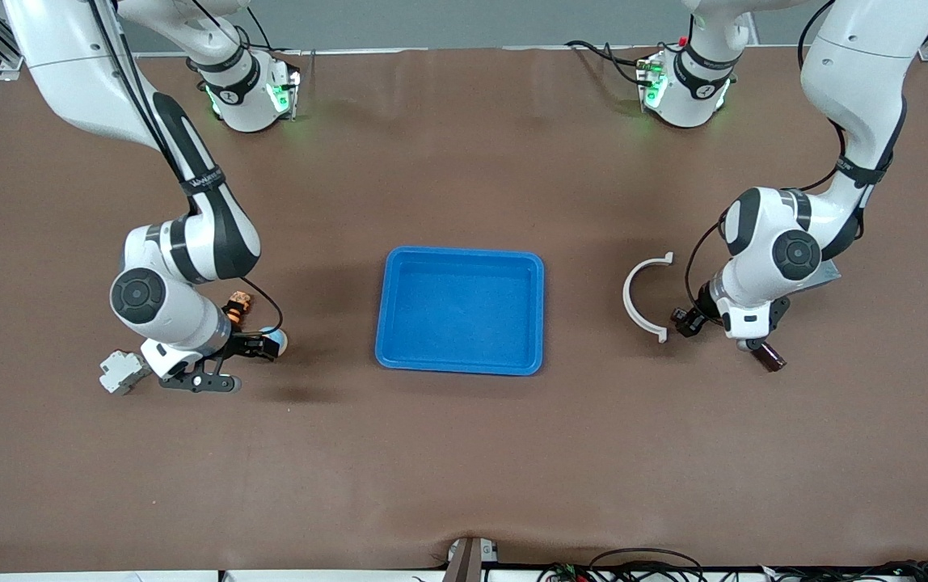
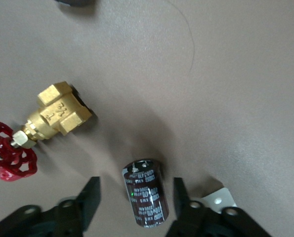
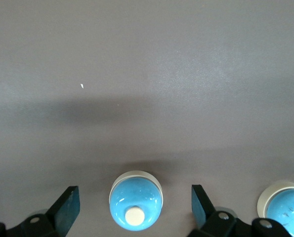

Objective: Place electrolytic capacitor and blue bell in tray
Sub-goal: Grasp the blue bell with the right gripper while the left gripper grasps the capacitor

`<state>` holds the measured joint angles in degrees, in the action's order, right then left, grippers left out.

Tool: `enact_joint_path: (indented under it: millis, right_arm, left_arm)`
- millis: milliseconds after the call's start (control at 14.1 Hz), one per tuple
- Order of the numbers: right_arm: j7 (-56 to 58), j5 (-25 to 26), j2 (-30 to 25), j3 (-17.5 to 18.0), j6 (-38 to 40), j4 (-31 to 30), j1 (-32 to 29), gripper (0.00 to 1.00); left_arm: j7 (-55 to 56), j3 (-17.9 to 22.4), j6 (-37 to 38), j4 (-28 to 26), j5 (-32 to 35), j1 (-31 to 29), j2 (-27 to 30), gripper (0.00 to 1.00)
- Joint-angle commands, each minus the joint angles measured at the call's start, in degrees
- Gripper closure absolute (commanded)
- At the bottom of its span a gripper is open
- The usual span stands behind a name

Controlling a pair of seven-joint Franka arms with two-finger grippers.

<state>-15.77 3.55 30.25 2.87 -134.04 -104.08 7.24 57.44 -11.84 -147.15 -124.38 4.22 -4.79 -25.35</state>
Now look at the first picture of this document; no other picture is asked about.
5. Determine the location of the dark brown cylindrical capacitor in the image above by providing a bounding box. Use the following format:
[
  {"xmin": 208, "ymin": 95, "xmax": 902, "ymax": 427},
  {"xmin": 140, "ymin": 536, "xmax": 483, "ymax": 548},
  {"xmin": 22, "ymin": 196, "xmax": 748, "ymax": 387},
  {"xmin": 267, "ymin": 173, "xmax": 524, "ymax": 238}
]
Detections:
[{"xmin": 753, "ymin": 340, "xmax": 788, "ymax": 373}]

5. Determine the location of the blue plastic tray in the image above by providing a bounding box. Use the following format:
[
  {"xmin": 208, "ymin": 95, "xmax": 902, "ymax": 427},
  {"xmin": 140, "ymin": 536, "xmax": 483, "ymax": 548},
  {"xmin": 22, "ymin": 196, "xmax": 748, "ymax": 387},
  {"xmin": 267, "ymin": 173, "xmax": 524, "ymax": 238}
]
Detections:
[{"xmin": 374, "ymin": 246, "xmax": 546, "ymax": 377}]

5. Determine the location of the white circuit breaker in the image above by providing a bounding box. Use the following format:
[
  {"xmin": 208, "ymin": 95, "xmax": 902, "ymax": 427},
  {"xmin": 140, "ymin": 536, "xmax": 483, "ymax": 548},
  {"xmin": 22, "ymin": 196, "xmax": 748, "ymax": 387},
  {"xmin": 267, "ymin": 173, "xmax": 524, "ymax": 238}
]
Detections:
[{"xmin": 99, "ymin": 349, "xmax": 151, "ymax": 396}]

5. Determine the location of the white curved plastic clamp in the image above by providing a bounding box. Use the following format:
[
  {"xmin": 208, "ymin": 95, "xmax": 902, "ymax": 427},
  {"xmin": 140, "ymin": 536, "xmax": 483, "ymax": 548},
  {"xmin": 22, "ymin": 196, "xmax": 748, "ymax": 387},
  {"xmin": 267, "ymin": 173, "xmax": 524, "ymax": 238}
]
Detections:
[{"xmin": 622, "ymin": 251, "xmax": 675, "ymax": 344}]

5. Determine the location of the white table edge strip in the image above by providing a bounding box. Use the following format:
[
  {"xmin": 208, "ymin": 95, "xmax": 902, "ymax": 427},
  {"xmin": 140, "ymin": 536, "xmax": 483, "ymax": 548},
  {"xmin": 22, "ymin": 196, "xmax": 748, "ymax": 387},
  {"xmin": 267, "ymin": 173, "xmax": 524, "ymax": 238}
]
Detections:
[{"xmin": 0, "ymin": 570, "xmax": 441, "ymax": 582}]

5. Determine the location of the brown table cover mat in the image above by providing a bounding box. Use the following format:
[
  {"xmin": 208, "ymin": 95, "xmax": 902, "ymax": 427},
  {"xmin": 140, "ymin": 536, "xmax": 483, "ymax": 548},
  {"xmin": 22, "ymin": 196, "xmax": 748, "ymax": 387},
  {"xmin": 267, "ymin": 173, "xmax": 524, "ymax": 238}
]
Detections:
[{"xmin": 0, "ymin": 44, "xmax": 928, "ymax": 575}]

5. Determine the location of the green lit base connector box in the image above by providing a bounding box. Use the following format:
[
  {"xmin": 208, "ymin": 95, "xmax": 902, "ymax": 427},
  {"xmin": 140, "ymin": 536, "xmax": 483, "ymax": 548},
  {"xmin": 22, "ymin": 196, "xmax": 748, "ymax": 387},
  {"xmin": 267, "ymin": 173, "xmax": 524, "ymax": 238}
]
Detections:
[
  {"xmin": 268, "ymin": 69, "xmax": 302, "ymax": 122},
  {"xmin": 636, "ymin": 53, "xmax": 668, "ymax": 110}
]

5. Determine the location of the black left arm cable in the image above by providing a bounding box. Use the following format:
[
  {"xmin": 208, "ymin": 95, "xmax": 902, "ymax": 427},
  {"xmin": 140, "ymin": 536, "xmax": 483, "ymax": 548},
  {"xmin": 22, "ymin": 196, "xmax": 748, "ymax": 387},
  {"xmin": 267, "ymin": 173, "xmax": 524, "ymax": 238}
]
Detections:
[{"xmin": 685, "ymin": 0, "xmax": 909, "ymax": 312}]

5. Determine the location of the black cable bundle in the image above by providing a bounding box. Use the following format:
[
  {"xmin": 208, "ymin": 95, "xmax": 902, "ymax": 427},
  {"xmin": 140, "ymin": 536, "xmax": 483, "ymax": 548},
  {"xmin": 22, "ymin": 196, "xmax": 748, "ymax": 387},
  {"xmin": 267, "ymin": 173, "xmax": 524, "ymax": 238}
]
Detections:
[{"xmin": 537, "ymin": 548, "xmax": 928, "ymax": 582}]

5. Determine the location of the black base power cable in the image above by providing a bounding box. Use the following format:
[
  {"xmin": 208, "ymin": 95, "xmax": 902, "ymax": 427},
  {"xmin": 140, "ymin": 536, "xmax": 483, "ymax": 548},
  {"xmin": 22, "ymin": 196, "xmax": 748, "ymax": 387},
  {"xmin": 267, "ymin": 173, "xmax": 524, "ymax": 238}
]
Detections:
[{"xmin": 564, "ymin": 39, "xmax": 651, "ymax": 86}]

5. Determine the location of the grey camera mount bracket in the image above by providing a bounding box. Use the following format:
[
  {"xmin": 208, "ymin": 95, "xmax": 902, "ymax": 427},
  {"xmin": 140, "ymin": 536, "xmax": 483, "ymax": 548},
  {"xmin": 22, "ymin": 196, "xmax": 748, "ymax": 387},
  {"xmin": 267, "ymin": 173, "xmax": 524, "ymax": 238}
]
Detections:
[{"xmin": 441, "ymin": 536, "xmax": 501, "ymax": 582}]

